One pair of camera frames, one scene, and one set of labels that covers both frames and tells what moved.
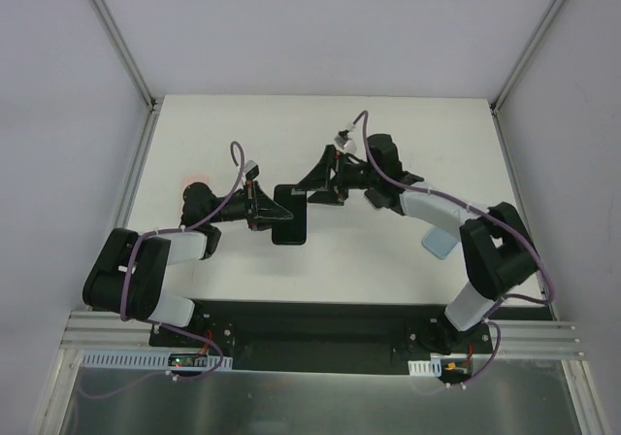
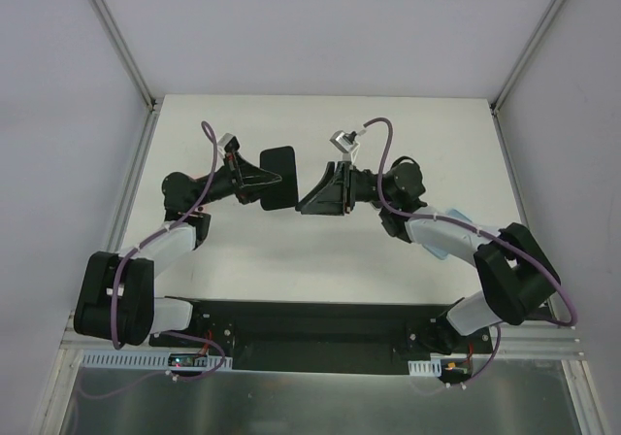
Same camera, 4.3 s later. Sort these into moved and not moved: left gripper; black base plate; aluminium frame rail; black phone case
Moved: left gripper; black phone case
Not moved: aluminium frame rail; black base plate
